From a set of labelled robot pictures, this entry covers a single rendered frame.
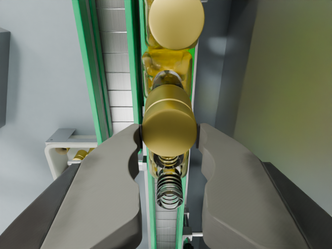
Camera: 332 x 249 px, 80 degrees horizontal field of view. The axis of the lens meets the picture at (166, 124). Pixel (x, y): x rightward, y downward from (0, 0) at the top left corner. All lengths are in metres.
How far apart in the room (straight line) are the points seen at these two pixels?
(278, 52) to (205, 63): 0.32
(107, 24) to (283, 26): 0.29
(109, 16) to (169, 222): 0.58
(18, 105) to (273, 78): 0.66
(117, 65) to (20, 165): 0.55
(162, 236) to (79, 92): 0.53
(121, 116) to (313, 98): 0.37
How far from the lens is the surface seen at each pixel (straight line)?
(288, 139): 0.24
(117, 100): 0.45
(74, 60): 0.60
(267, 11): 0.31
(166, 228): 0.73
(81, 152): 0.68
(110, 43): 0.43
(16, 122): 0.76
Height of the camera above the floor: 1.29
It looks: 62 degrees down
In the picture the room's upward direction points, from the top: 179 degrees clockwise
